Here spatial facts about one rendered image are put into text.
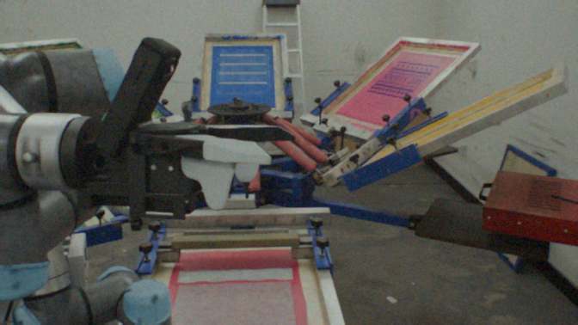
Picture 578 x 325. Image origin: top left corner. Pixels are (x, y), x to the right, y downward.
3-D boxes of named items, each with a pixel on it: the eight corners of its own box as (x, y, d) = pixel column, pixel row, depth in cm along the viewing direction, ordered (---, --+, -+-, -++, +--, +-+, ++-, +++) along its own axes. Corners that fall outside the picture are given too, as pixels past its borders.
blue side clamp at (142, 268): (152, 289, 164) (150, 269, 162) (136, 290, 164) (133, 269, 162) (167, 245, 193) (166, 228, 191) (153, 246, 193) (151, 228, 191)
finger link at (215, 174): (271, 217, 43) (200, 197, 49) (273, 144, 42) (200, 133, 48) (242, 225, 40) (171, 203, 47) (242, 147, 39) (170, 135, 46)
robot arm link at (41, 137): (59, 110, 56) (8, 116, 48) (101, 111, 55) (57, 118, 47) (63, 180, 57) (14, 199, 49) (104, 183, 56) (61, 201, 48)
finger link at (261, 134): (280, 176, 60) (201, 182, 55) (281, 123, 59) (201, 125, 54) (294, 181, 57) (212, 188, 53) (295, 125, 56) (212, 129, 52)
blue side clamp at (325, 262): (332, 284, 167) (333, 263, 165) (316, 284, 167) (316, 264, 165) (320, 242, 196) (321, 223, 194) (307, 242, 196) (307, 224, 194)
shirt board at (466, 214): (549, 234, 220) (551, 216, 217) (545, 279, 185) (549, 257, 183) (261, 184, 277) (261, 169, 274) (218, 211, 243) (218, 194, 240)
